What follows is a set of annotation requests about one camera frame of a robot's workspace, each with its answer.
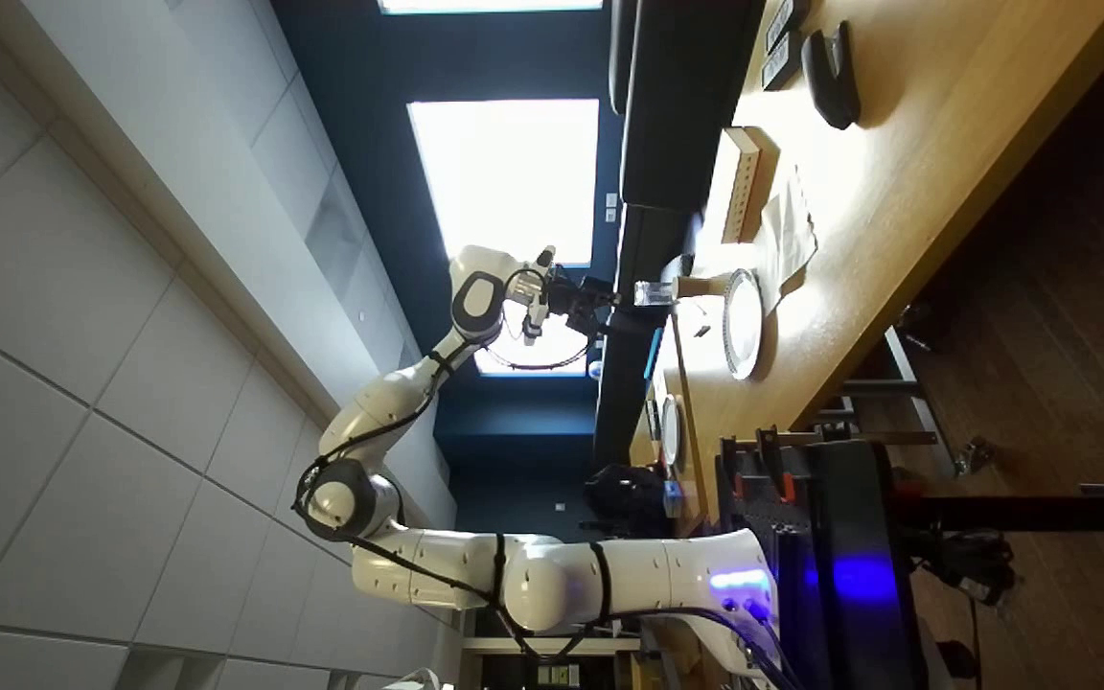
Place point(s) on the red clamp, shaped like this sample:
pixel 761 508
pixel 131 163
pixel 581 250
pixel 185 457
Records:
pixel 785 483

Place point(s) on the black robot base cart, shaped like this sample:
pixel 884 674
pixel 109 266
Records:
pixel 853 537

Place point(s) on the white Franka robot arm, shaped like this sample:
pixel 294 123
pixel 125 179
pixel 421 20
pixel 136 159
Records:
pixel 655 570

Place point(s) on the white paper napkin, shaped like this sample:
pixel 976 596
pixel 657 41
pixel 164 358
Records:
pixel 790 230

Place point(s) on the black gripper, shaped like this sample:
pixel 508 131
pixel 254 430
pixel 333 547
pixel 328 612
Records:
pixel 578 302

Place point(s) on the black metal table frame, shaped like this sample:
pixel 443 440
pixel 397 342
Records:
pixel 1025 512

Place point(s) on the bright window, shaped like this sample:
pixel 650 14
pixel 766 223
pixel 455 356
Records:
pixel 500 165

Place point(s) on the white plate with blue dots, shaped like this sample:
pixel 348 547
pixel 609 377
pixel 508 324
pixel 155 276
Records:
pixel 744 329

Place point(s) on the dark flat object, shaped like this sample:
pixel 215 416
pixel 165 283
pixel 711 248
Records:
pixel 779 50

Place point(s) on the flat rectangular box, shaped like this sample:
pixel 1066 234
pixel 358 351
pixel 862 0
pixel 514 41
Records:
pixel 744 179

